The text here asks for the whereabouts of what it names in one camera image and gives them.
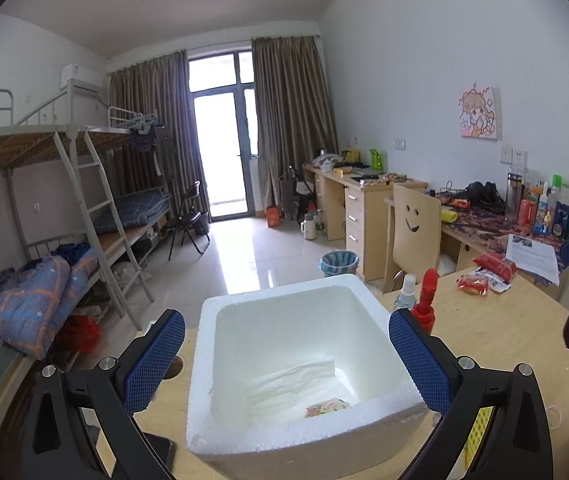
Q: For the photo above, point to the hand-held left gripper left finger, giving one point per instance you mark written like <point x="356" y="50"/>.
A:
<point x="154" y="360"/>

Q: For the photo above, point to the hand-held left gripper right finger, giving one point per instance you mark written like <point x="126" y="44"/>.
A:
<point x="419" y="360"/>

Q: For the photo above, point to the white foam box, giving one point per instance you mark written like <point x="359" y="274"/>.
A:
<point x="204" y="410"/>

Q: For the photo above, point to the cluster of toiletry bottles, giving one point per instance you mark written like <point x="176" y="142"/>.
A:
<point x="556" y="220"/>

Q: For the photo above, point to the printed paper sheet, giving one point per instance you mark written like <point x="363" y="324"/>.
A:
<point x="534" y="257"/>

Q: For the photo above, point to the red spray bottle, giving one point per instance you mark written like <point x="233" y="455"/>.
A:
<point x="424" y="305"/>

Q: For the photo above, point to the clear spray bottle blue liquid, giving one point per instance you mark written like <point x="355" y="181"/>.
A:
<point x="404" y="295"/>

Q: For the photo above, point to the red cloth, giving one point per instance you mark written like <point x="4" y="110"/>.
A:
<point x="79" y="335"/>

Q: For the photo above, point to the large red snack packet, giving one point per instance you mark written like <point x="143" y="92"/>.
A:
<point x="496" y="264"/>

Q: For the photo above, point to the white snack packet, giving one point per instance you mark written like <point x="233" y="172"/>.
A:
<point x="499" y="285"/>

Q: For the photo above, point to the small red wrapped snack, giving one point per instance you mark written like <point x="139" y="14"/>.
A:
<point x="471" y="286"/>

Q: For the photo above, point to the black phone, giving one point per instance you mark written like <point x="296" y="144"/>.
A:
<point x="160" y="452"/>

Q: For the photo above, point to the steel thermos bottle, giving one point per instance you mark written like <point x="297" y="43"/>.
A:
<point x="513" y="195"/>

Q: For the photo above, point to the yellow plastic basket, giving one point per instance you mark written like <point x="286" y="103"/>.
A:
<point x="479" y="435"/>

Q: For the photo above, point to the patterned desk mat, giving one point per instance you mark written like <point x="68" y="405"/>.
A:
<point x="484" y="230"/>

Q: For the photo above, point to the floral packet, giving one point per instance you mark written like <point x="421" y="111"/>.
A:
<point x="327" y="406"/>

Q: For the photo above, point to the black headphones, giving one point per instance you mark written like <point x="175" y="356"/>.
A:
<point x="484" y="192"/>

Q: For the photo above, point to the blue trash bin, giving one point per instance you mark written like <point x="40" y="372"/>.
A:
<point x="339" y="262"/>

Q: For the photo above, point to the white cloth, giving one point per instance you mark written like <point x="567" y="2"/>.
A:
<point x="294" y="385"/>

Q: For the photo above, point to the wooden chair with smiley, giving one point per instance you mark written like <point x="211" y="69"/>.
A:
<point x="414" y="230"/>

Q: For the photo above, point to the yellow pouch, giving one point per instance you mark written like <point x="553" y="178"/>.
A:
<point x="449" y="216"/>

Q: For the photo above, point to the blue orange patterned quilt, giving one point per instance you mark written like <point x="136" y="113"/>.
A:
<point x="29" y="295"/>

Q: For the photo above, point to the black folding chair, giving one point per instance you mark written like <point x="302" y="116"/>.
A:
<point x="189" y="220"/>

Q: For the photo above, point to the blue checked mattress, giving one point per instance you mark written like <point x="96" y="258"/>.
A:
<point x="134" y="207"/>

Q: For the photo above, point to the wooden desk with drawers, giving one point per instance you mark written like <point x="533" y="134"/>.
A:
<point x="364" y="210"/>

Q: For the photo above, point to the white bed ladder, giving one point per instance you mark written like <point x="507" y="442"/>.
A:
<point x="98" y="207"/>

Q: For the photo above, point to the white thermos jug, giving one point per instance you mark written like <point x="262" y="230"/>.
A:
<point x="308" y="228"/>

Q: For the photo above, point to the orange box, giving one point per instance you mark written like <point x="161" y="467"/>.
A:
<point x="273" y="216"/>

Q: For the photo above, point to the green bag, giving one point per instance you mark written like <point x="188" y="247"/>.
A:
<point x="376" y="160"/>

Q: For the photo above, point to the dark hanging clothes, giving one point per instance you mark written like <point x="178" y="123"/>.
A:
<point x="143" y="140"/>

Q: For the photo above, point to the glass balcony door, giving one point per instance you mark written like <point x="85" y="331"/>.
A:
<point x="222" y="150"/>

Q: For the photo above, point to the metal bunk bed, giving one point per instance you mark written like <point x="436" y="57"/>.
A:
<point x="129" y="117"/>
<point x="9" y="145"/>

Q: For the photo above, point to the brown curtain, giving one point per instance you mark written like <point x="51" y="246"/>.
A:
<point x="164" y="110"/>
<point x="289" y="110"/>

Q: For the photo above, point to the white air conditioner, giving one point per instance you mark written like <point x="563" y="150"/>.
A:
<point x="80" y="75"/>

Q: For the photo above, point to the white wall socket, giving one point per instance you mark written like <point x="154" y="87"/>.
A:
<point x="513" y="156"/>

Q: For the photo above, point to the pink cartoon wall poster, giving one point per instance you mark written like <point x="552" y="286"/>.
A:
<point x="479" y="115"/>

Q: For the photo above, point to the white light switch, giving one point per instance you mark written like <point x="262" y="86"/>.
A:
<point x="400" y="144"/>

